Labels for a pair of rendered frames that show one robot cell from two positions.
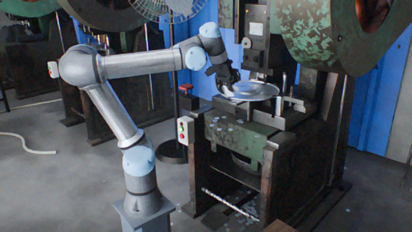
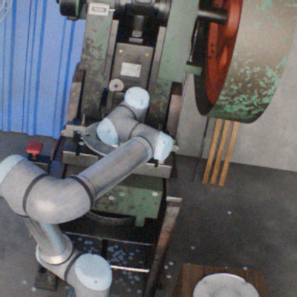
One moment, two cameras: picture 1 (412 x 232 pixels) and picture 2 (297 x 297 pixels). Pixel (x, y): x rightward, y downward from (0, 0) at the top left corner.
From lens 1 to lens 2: 1.04 m
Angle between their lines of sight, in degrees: 45
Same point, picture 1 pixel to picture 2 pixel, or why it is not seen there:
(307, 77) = (156, 105)
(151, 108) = not seen: outside the picture
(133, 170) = (102, 285)
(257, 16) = (134, 56)
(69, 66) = (62, 206)
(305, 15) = (251, 92)
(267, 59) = not seen: hidden behind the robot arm
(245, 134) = (131, 193)
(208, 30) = (145, 100)
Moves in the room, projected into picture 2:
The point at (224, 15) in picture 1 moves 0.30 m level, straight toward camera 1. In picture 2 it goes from (92, 56) to (145, 85)
